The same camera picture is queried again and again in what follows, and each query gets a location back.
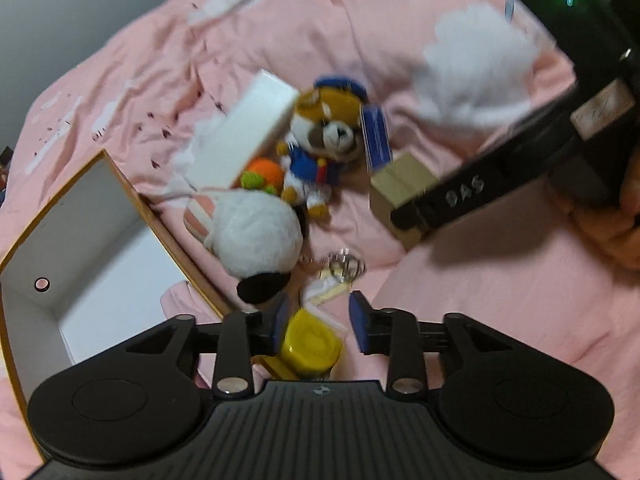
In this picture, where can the pink cloud-print bed duvet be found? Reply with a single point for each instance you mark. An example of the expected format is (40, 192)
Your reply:
(518, 265)

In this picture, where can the orange-edged white cardboard box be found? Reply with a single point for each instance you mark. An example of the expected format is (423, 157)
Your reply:
(87, 273)

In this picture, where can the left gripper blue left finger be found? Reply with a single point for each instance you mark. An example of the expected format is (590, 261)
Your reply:
(274, 323)

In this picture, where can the gold glitter box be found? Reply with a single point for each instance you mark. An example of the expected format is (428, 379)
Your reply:
(395, 184)

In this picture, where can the orange crochet carrot toy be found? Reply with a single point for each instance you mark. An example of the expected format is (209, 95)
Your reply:
(263, 174)

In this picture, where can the person's right hand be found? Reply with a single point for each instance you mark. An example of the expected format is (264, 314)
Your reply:
(612, 231)

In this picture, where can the white round plush toy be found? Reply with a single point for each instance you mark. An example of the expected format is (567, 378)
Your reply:
(256, 237)

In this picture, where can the white rectangular box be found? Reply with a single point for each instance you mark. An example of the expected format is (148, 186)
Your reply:
(249, 129)

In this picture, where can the brown raccoon plush blue hat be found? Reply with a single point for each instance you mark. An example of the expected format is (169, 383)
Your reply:
(333, 124)

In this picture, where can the yellow tape measure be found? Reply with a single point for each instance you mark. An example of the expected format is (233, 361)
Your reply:
(311, 346)

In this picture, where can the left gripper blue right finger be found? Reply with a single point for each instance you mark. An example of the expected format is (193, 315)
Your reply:
(372, 327)

